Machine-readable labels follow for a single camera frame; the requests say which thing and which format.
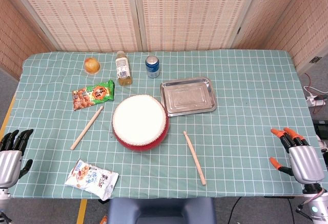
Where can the black-fingered left robot hand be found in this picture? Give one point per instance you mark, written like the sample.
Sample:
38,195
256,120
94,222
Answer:
10,160

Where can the metal screen hinge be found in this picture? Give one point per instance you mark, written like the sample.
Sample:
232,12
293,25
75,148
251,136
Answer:
315,59

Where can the tea bottle with label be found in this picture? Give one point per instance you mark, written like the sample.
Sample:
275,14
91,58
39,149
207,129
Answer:
123,70

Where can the bamboo folding screen panel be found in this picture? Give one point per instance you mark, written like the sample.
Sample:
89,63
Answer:
266,16
310,24
18,42
192,13
84,13

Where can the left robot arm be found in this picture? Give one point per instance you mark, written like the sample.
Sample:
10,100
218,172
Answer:
3,203

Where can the blue drink can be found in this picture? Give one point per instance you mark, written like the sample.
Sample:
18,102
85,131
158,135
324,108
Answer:
152,69

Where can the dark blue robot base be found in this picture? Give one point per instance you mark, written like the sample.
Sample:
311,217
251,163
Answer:
161,211

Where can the white snack bag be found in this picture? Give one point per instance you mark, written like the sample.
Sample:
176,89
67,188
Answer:
91,179

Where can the white power strip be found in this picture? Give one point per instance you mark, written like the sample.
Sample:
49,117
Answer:
315,101

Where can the orange-tipped right robot hand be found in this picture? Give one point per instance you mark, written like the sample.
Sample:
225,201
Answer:
306,162

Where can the stainless steel tray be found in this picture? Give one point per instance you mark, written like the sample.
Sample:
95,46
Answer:
188,97

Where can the black box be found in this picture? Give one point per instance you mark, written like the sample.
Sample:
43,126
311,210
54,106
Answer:
321,129

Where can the green and orange snack bag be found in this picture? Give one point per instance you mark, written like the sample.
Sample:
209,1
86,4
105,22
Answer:
92,96

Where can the green checked tablecloth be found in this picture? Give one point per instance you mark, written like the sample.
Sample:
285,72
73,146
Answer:
243,144

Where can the black screen hinge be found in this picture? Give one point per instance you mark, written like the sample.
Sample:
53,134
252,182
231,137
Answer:
238,30

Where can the wooden drumstick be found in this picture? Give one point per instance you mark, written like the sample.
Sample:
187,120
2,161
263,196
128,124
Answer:
194,157
87,127

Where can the red and white drum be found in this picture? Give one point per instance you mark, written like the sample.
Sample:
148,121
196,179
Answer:
139,119

